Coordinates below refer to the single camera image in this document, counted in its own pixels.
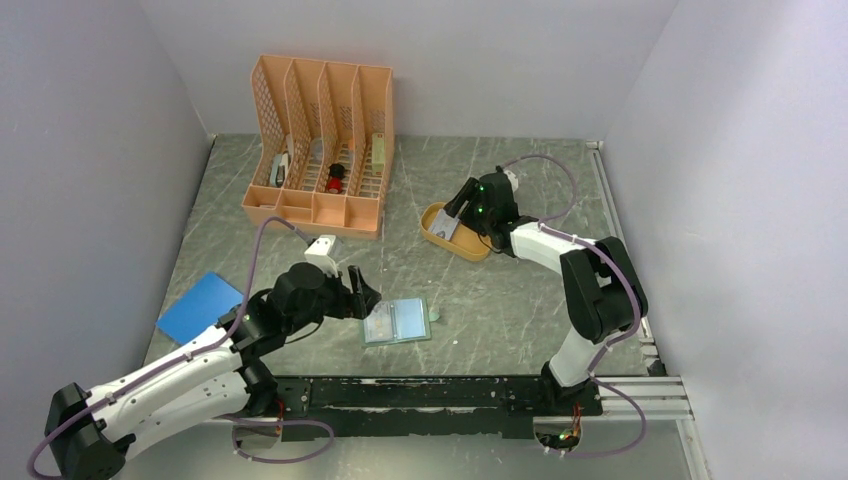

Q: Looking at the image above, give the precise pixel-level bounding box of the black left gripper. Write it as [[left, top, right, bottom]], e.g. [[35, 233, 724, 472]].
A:
[[285, 262, 380, 333]]

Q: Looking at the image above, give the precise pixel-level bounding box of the white VIP credit card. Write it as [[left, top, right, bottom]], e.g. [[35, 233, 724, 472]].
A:
[[363, 304, 395, 344]]

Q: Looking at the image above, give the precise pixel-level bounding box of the light blue credit card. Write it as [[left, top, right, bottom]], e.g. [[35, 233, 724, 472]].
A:
[[393, 298, 428, 339]]

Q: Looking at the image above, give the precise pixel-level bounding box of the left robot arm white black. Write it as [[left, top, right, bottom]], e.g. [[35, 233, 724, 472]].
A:
[[45, 262, 381, 479]]

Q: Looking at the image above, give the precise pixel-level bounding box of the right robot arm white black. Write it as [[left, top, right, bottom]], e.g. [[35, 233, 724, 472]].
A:
[[427, 169, 648, 414]]

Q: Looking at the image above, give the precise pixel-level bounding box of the card in yellow tray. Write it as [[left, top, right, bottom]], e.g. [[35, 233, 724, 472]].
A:
[[428, 210, 459, 241]]

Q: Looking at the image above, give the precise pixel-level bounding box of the yellow oval tray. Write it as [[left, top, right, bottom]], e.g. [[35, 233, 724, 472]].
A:
[[419, 202, 491, 262]]

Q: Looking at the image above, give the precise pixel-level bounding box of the pale green eraser box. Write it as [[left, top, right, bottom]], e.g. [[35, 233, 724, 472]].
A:
[[370, 133, 386, 176]]

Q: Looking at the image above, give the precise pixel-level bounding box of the red black small bottle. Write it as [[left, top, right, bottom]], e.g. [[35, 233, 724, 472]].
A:
[[325, 163, 346, 194]]

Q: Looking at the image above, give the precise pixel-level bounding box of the peach plastic file organizer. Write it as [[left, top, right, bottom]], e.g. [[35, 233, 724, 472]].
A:
[[242, 55, 395, 239]]

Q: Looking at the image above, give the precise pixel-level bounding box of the blue notebook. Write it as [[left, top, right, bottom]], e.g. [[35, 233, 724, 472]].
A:
[[156, 272, 243, 345]]

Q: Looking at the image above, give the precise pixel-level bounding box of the grey white utility knife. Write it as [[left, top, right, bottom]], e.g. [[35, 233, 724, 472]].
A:
[[269, 150, 291, 188]]

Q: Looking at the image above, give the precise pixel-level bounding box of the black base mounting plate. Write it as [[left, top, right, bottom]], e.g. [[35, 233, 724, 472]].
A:
[[236, 375, 603, 439]]

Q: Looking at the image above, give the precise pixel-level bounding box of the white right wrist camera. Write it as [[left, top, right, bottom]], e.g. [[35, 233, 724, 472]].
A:
[[503, 170, 519, 193]]

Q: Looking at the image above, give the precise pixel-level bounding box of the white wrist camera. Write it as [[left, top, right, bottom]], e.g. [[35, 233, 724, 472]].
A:
[[304, 234, 341, 277], [503, 170, 519, 193]]

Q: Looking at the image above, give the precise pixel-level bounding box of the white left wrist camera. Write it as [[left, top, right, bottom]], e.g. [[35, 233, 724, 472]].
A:
[[304, 234, 341, 277]]

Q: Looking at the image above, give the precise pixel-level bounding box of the aluminium rail frame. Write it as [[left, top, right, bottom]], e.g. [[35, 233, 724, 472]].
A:
[[89, 140, 711, 480]]

